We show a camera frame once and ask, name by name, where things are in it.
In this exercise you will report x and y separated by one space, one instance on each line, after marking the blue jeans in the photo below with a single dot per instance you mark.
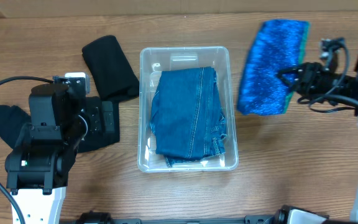
187 117

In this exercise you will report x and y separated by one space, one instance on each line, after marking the small black crumpled cloth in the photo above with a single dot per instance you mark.
14 126

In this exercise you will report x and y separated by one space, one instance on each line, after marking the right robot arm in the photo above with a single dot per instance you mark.
343 96

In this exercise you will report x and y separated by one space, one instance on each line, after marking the clear plastic container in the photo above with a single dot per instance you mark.
155 60

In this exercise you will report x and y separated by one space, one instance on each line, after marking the black rolled cloth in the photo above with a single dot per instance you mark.
112 73

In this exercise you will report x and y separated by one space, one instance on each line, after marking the sparkly blue cloth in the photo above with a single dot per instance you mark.
279 44

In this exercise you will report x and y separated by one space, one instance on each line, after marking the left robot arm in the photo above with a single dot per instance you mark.
62 117

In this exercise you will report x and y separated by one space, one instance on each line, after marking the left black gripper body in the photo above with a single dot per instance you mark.
108 117

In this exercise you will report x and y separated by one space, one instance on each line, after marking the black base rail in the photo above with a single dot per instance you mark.
105 218

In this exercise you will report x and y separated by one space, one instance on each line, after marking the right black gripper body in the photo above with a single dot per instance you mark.
319 81

